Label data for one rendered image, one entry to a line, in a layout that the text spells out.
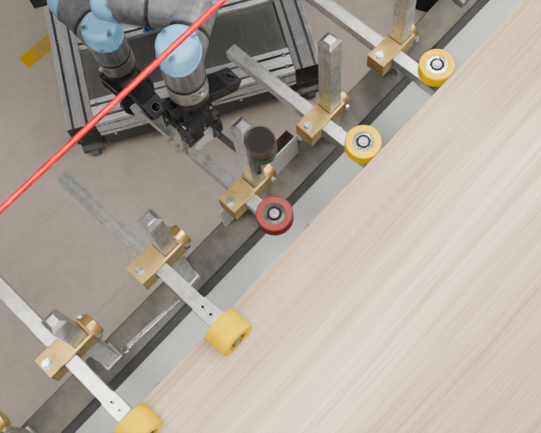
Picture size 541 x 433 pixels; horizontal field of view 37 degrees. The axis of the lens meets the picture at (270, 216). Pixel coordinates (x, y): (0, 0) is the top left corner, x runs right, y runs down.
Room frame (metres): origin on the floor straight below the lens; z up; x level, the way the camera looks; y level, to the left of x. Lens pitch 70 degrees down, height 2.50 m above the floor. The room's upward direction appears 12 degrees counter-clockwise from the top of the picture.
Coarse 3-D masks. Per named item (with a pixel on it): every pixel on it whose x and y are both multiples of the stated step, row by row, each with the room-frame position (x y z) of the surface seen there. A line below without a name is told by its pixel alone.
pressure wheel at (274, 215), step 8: (264, 200) 0.61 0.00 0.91; (272, 200) 0.60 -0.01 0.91; (280, 200) 0.60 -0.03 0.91; (264, 208) 0.59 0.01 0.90; (272, 208) 0.59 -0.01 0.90; (280, 208) 0.58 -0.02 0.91; (288, 208) 0.58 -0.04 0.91; (256, 216) 0.57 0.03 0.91; (264, 216) 0.57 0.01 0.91; (272, 216) 0.57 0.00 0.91; (280, 216) 0.56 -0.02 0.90; (288, 216) 0.56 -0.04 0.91; (264, 224) 0.55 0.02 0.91; (272, 224) 0.55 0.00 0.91; (280, 224) 0.55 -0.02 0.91; (288, 224) 0.54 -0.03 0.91; (264, 232) 0.55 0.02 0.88; (272, 232) 0.54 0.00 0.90; (280, 232) 0.53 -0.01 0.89
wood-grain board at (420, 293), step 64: (512, 64) 0.80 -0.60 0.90; (448, 128) 0.68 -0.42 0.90; (512, 128) 0.65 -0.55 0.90; (384, 192) 0.57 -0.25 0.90; (448, 192) 0.54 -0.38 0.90; (512, 192) 0.51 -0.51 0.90; (320, 256) 0.46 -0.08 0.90; (384, 256) 0.43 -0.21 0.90; (448, 256) 0.40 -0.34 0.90; (512, 256) 0.38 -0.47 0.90; (256, 320) 0.36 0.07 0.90; (320, 320) 0.33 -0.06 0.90; (384, 320) 0.30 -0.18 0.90; (448, 320) 0.27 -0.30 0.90; (512, 320) 0.25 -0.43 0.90; (192, 384) 0.26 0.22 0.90; (256, 384) 0.23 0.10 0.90; (320, 384) 0.21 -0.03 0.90; (384, 384) 0.18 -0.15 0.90; (448, 384) 0.15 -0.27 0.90; (512, 384) 0.13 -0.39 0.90
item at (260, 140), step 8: (256, 128) 0.67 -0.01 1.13; (264, 128) 0.66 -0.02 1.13; (248, 136) 0.65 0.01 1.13; (256, 136) 0.65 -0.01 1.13; (264, 136) 0.65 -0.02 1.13; (272, 136) 0.64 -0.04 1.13; (248, 144) 0.64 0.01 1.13; (256, 144) 0.63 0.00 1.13; (264, 144) 0.63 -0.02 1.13; (272, 144) 0.63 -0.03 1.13; (256, 152) 0.62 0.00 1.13; (264, 152) 0.61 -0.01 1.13
